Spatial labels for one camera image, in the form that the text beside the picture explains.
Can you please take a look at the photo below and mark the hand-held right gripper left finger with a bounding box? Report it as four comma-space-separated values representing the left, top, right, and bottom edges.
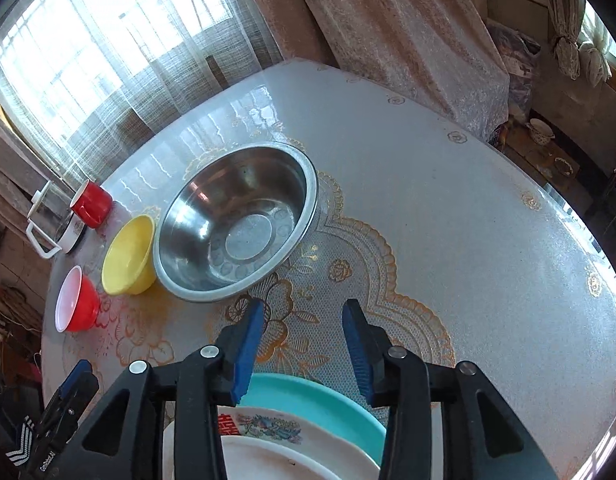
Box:
70, 300, 266, 480

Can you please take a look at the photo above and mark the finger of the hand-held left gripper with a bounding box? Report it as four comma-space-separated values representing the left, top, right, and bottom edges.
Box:
39, 359, 100, 438

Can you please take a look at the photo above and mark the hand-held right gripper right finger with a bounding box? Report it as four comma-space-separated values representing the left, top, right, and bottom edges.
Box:
340, 298, 559, 480

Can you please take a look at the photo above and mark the teal plastic plate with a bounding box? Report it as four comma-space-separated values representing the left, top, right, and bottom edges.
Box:
238, 372, 387, 467

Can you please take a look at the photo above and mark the red bowl white inside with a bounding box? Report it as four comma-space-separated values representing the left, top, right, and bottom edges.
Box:
55, 265, 101, 333

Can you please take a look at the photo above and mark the white floral print plate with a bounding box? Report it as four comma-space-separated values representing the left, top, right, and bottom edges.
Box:
163, 407, 381, 480

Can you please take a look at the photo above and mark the plain white deep plate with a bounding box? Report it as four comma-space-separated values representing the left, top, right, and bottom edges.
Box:
220, 435, 359, 480

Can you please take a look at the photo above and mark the yellow plastic bowl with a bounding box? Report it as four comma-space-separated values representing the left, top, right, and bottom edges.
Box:
101, 214, 156, 296

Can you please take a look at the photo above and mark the large stainless steel bowl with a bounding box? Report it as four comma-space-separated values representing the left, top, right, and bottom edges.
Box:
153, 144, 320, 303

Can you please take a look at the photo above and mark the person's left forearm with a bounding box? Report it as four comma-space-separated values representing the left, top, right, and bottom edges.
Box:
4, 416, 40, 469

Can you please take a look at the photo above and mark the red cup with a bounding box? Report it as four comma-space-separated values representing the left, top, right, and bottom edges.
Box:
70, 181, 114, 230

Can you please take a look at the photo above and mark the narrow beige curtain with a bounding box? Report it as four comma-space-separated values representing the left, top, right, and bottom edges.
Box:
0, 85, 89, 221

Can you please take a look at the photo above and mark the brown chair back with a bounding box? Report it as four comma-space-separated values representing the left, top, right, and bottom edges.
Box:
115, 107, 156, 138

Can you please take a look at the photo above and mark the wooden side table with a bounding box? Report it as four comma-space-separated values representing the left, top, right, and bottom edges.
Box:
503, 110, 614, 196

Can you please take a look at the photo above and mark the sheer white curtain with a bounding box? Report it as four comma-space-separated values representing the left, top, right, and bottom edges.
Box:
0, 0, 289, 191

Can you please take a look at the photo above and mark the white patterned pot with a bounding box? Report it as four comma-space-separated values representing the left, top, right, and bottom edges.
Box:
525, 118, 554, 147

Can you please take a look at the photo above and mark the wide beige curtain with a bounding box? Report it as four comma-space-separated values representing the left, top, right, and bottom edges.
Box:
233, 0, 511, 146

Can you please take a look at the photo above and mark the floral fabric bundle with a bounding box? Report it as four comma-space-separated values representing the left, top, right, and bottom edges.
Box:
488, 20, 541, 116

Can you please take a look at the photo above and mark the large white framed window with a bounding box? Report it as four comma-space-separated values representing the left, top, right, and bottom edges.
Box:
0, 0, 239, 146

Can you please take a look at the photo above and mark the tied beige curtain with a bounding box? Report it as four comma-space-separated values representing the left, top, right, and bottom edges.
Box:
538, 0, 614, 86

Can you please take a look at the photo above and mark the small side window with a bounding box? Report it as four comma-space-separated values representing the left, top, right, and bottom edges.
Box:
578, 5, 616, 76

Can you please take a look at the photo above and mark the glass pot white handle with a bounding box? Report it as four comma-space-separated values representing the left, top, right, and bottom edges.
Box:
26, 180, 86, 259

